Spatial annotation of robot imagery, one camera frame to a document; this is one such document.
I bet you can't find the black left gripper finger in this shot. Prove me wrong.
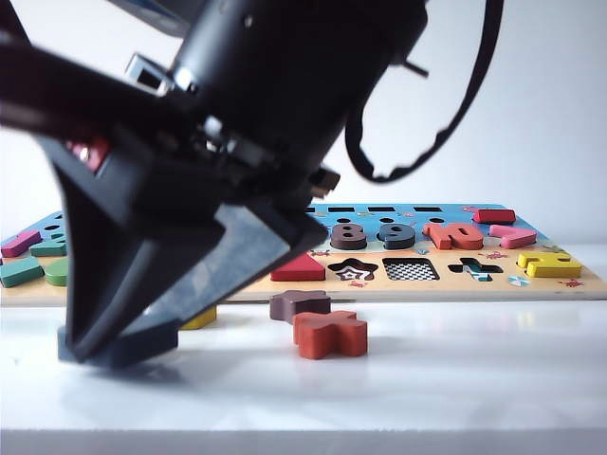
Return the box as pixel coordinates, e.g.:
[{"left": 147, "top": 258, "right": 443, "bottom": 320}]
[{"left": 0, "top": 30, "right": 200, "bottom": 137}]

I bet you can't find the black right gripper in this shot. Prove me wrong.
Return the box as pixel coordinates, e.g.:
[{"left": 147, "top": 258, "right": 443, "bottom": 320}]
[{"left": 37, "top": 94, "right": 342, "bottom": 364}]

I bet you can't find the dark blue square block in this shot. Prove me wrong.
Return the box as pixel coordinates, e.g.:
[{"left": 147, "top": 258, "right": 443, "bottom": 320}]
[{"left": 57, "top": 310, "right": 180, "bottom": 369}]

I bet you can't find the yellow pentagon block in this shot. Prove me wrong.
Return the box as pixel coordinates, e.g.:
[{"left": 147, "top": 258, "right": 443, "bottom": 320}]
[{"left": 179, "top": 305, "right": 218, "bottom": 331}]

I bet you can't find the green oval block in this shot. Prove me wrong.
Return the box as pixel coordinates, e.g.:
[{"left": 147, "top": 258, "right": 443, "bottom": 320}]
[{"left": 45, "top": 255, "right": 70, "bottom": 287}]

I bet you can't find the green number two piece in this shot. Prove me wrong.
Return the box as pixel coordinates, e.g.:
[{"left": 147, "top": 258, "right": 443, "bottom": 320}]
[{"left": 28, "top": 228, "right": 68, "bottom": 258}]

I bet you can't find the teal parallelogram block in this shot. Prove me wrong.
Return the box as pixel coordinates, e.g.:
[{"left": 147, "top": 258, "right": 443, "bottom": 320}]
[{"left": 0, "top": 257, "right": 46, "bottom": 289}]

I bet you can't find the magenta number one piece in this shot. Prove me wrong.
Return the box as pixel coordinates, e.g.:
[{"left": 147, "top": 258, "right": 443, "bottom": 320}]
[{"left": 0, "top": 230, "right": 43, "bottom": 259}]

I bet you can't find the red triangle block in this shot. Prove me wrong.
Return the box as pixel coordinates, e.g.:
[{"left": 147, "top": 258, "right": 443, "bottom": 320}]
[{"left": 269, "top": 252, "right": 327, "bottom": 282}]

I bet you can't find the brown star block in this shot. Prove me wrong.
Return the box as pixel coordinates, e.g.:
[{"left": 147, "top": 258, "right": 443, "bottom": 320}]
[{"left": 268, "top": 289, "right": 332, "bottom": 326}]

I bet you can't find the orange cross block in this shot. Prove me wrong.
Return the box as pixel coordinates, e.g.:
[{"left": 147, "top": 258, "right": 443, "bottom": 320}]
[{"left": 292, "top": 310, "right": 369, "bottom": 360}]

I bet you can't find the brown number eight piece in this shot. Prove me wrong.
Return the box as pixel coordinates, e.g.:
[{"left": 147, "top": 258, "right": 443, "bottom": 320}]
[{"left": 330, "top": 223, "right": 367, "bottom": 251}]

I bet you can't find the dark blue number nine piece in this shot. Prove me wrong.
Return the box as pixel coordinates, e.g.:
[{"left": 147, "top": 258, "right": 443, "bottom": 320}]
[{"left": 377, "top": 223, "right": 416, "bottom": 251}]

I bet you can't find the colourful wooden puzzle board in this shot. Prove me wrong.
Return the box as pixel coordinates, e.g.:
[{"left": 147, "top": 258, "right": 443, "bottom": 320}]
[{"left": 0, "top": 203, "right": 607, "bottom": 307}]

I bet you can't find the orange number ten piece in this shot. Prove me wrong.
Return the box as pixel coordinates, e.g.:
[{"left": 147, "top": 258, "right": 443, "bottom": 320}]
[{"left": 423, "top": 221, "right": 483, "bottom": 251}]

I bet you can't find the red minus sign piece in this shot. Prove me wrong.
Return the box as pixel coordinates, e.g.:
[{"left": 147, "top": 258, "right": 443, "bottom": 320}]
[{"left": 472, "top": 208, "right": 517, "bottom": 225}]

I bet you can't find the pink angled sign piece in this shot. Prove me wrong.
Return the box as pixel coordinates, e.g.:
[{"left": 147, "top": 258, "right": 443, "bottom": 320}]
[{"left": 488, "top": 224, "right": 533, "bottom": 249}]

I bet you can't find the yellow sign piece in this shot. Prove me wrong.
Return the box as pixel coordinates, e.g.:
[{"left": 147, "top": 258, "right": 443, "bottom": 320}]
[{"left": 517, "top": 252, "right": 583, "bottom": 280}]

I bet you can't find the black sleeved cable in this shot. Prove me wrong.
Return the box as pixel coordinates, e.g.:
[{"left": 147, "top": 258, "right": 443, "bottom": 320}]
[{"left": 344, "top": 0, "right": 505, "bottom": 185}]

